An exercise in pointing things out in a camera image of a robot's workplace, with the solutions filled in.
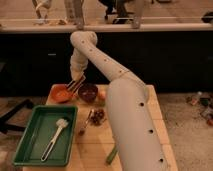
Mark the green chili pepper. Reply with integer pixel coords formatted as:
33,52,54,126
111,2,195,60
105,146,117,165

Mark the red bowl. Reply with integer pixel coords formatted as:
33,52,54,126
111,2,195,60
50,84,73,103

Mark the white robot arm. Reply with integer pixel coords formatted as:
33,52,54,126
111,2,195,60
70,31,169,171

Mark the brown pine cone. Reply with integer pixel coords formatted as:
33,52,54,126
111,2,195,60
91,109,106,126

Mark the dark maroon bowl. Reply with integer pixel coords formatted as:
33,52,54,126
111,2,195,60
78,83,98,103

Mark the wooden table board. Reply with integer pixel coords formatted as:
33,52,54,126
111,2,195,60
23,85,178,171

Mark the red yellow apple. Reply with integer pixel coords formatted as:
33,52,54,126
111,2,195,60
97,90,106,101

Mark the metal fork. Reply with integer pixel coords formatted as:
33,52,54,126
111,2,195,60
78,109,94,136

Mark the green plastic tray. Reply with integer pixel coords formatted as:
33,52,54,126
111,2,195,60
13,105,77,167

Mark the white dish brush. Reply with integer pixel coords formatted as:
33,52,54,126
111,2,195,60
41,118,69,162

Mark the black stand on floor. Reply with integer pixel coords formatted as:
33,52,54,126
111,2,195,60
0,99,34,134

